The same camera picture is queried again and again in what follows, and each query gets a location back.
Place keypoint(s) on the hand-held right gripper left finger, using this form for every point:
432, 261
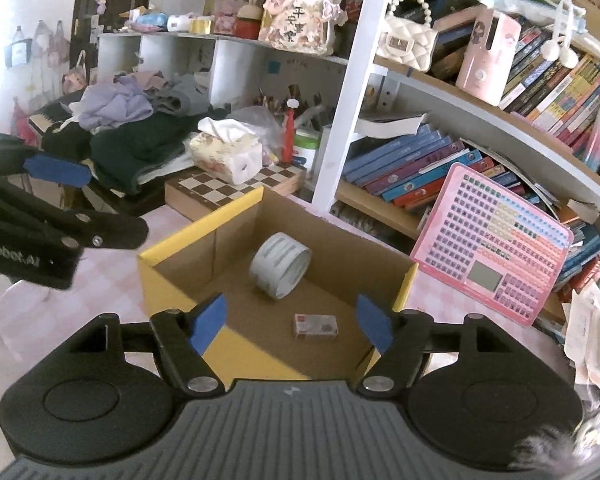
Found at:
209, 327

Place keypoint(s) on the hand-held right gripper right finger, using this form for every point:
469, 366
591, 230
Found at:
374, 329

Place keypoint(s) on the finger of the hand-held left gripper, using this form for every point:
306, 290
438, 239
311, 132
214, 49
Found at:
110, 234
57, 171

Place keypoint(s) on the cardboard box with yellow flaps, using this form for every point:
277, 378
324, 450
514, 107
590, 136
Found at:
260, 320

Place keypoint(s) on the black cloth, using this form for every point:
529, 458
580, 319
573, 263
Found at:
67, 140

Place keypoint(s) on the pink printed desk mat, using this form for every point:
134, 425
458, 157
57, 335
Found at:
105, 280

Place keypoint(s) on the small red and white box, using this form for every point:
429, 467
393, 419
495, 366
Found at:
316, 326

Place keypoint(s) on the dark green cloth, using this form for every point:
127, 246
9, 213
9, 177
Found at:
140, 152

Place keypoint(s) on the purple cloth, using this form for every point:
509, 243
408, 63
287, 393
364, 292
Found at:
112, 105

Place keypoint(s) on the white tape roll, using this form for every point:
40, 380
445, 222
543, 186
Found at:
275, 256

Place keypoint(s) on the wooden chessboard box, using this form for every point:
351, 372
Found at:
205, 191

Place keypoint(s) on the floral tissue box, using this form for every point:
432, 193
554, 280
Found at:
225, 157

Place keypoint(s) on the pink keyboard learning board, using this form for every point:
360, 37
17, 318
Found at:
485, 240

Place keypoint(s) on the row of blue books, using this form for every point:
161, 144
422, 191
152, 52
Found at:
405, 165

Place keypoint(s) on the white cubby shelf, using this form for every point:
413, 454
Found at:
180, 55

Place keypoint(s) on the white jar with green label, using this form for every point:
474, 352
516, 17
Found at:
306, 152

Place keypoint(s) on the clear plastic bag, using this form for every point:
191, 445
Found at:
262, 120

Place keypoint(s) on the red bottle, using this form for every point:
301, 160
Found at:
288, 135

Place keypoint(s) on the white open book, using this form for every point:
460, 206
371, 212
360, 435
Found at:
385, 125

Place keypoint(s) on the bundle of pencils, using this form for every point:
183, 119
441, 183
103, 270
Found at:
270, 100

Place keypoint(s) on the grey fluffy cloth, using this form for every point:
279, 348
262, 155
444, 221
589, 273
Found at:
550, 452

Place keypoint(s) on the pile of loose papers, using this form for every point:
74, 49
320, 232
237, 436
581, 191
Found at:
592, 330

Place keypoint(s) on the white bookshelf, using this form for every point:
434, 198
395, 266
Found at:
350, 110

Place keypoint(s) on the row of mixed books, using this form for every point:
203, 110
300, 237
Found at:
590, 255

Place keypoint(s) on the white quilted handbag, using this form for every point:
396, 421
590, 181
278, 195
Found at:
405, 42

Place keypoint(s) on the pig figurine decoration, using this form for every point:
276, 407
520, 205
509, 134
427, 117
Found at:
300, 15

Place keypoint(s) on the pink handheld device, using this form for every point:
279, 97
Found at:
485, 55

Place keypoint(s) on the row of colourful books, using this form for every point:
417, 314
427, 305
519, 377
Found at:
565, 90

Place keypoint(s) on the white pom-pom pendant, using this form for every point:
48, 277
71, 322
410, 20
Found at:
562, 50

